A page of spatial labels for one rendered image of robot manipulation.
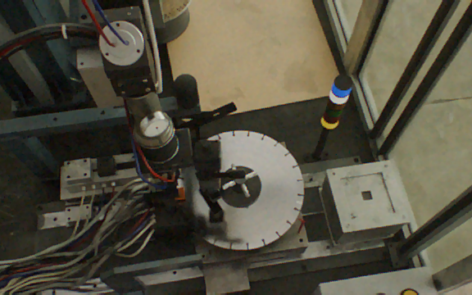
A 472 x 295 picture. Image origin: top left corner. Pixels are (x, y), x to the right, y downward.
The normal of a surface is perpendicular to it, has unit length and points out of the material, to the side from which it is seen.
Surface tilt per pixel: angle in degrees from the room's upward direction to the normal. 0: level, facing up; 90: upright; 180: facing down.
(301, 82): 0
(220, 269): 0
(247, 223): 0
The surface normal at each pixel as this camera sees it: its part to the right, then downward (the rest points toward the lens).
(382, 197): 0.00, -0.44
